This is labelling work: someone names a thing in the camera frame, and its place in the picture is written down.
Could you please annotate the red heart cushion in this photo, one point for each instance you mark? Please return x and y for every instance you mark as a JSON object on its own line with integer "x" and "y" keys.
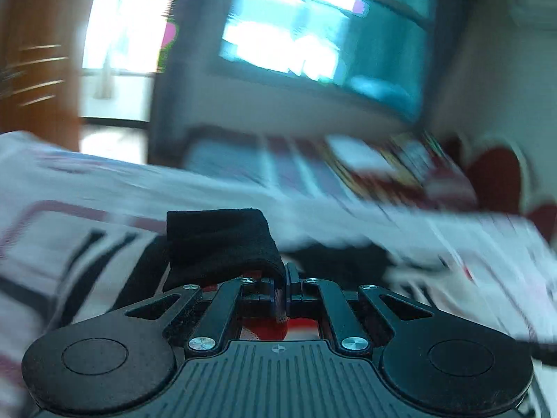
{"x": 496, "y": 178}

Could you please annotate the brown wooden door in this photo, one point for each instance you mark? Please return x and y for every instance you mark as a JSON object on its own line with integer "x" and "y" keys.
{"x": 39, "y": 74}

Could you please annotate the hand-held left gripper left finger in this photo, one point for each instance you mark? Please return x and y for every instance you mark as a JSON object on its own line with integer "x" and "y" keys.
{"x": 277, "y": 289}

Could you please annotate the red patterned pillow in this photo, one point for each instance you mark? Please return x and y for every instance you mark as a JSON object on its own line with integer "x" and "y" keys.
{"x": 391, "y": 174}

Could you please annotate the pink patterned curtain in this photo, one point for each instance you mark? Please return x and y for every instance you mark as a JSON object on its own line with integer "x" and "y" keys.
{"x": 174, "y": 30}

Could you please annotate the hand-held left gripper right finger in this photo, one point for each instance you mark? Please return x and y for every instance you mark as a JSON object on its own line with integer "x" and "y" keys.
{"x": 292, "y": 287}

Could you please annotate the red white navy striped garment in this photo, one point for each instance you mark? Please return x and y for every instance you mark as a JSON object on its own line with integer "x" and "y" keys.
{"x": 217, "y": 244}

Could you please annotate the bright window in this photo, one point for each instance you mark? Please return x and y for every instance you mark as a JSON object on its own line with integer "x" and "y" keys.
{"x": 122, "y": 26}

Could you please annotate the white printed bedsheet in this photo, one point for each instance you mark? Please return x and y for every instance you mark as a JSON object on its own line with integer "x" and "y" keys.
{"x": 65, "y": 183}

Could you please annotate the pale striped pillow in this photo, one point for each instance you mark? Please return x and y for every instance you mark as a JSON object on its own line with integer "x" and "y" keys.
{"x": 243, "y": 161}

